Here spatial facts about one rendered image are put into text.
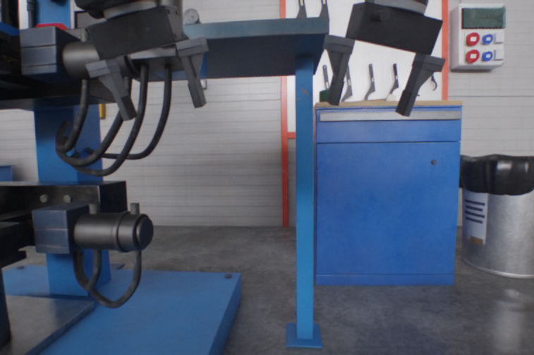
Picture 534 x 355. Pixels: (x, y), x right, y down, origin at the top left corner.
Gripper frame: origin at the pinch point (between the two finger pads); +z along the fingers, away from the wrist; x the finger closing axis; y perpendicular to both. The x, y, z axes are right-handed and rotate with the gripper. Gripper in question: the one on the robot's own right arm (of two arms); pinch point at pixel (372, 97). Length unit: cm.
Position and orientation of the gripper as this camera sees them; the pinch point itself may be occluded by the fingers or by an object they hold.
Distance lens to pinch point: 51.7
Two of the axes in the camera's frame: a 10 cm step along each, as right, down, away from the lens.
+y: 1.1, 4.7, -8.7
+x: 9.8, 0.8, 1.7
